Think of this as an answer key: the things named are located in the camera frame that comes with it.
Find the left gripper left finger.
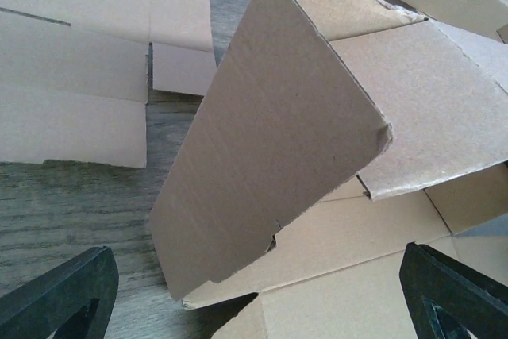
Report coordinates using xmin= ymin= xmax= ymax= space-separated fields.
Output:
xmin=1 ymin=247 xmax=119 ymax=338

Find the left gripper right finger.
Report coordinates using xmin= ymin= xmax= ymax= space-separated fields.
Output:
xmin=399 ymin=242 xmax=507 ymax=338

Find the brown cardboard box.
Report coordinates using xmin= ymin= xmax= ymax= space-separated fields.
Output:
xmin=149 ymin=0 xmax=507 ymax=338

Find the flat cardboard sheet stack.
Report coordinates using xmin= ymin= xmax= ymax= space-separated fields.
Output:
xmin=1 ymin=0 xmax=216 ymax=168

